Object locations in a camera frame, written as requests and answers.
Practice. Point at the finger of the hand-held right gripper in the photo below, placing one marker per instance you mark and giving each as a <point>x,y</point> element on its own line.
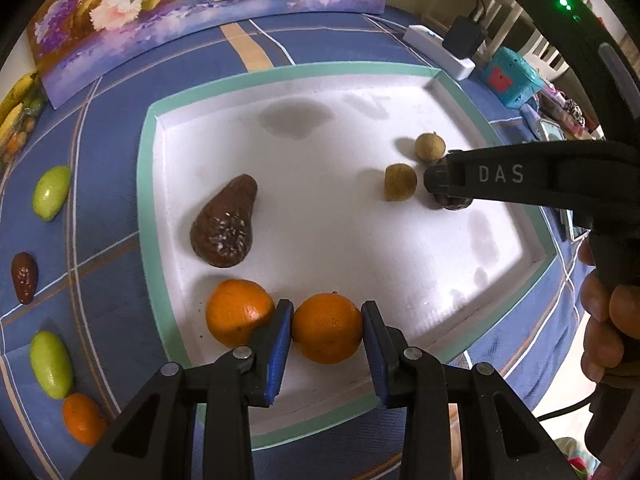
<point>500,175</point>

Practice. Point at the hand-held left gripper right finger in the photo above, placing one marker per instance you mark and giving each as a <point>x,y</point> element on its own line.
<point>375,355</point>

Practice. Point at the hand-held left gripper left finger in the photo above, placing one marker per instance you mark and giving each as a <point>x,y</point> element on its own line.
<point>277,350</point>

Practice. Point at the orange mandarin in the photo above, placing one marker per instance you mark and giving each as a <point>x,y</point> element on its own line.
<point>327,329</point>
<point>240,312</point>
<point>82,419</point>

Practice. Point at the dark wrinkled salak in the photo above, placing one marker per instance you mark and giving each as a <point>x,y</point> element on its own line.
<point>452,203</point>

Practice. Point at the tan longan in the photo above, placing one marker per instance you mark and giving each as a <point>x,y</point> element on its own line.
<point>400,181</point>
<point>430,146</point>

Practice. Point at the white tray with teal rim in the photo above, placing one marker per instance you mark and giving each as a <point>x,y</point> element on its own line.
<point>350,240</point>

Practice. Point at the green jujube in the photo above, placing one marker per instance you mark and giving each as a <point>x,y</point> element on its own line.
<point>51,192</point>
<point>51,364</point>

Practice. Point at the reddish brown salak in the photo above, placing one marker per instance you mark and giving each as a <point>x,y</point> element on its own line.
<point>24,277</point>

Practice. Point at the person's right hand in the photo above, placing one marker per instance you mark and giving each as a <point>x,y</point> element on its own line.
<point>607,335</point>

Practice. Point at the pile of small trinkets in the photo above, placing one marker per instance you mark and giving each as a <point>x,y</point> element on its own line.
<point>565,110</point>

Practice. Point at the teal box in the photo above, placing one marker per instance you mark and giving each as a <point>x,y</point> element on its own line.
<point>515,75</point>

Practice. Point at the white chair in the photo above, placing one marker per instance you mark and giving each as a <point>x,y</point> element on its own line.
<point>500,10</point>

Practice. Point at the black power adapter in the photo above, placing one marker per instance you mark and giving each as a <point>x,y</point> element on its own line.
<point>462,37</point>

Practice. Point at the white power strip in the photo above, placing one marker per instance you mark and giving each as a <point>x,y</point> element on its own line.
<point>420,36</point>

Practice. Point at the clear plastic container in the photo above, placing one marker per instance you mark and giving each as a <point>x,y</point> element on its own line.
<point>22,142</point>

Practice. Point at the yellow banana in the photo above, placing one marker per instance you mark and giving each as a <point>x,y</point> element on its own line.
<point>11,120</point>
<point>17,92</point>

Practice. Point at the flower painting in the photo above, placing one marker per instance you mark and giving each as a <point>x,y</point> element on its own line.
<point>150,10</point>

